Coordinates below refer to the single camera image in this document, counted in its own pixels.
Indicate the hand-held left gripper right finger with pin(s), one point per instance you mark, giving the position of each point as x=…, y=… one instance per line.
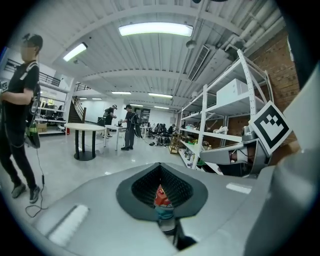
x=220, y=200

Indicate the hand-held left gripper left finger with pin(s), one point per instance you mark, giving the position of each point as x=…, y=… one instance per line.
x=100, y=212

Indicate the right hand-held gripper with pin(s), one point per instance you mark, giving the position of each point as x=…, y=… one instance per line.
x=270, y=125

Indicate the red vacuum cleaner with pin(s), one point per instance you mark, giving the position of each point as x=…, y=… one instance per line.
x=162, y=197

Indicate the person's right forearm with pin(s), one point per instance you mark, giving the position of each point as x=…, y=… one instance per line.
x=285, y=152

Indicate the wooden crate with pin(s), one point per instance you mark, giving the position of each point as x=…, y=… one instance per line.
x=173, y=148

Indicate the white metal shelf rack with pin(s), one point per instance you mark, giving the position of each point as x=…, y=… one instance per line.
x=246, y=100

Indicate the row of black office chairs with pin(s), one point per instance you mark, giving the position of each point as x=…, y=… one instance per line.
x=158, y=132

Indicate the white box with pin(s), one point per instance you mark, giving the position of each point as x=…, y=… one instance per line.
x=231, y=92

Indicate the long ceiling light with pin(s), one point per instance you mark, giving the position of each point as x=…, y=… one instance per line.
x=75, y=52
x=155, y=29
x=160, y=95
x=121, y=92
x=136, y=105
x=161, y=107

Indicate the white rectangular table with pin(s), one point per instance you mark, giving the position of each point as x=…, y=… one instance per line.
x=115, y=127

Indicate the round white table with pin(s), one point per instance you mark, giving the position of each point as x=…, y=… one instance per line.
x=83, y=126

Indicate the red fire extinguisher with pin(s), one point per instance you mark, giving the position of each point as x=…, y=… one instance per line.
x=67, y=131

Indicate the ceiling air vent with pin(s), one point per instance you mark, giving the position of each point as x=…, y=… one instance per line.
x=198, y=62

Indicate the cardboard box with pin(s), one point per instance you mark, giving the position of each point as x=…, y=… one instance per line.
x=42, y=127

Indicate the dark staircase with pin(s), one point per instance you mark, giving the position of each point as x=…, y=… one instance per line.
x=76, y=111

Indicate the white storage shelf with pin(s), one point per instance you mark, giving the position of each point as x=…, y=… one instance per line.
x=51, y=110

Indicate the round ceiling fixture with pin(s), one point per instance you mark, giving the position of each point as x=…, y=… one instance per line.
x=191, y=44

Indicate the white ceiling pipes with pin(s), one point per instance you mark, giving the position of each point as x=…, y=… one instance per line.
x=252, y=25

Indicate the black balcony railing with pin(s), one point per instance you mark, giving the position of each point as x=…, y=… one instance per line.
x=47, y=78

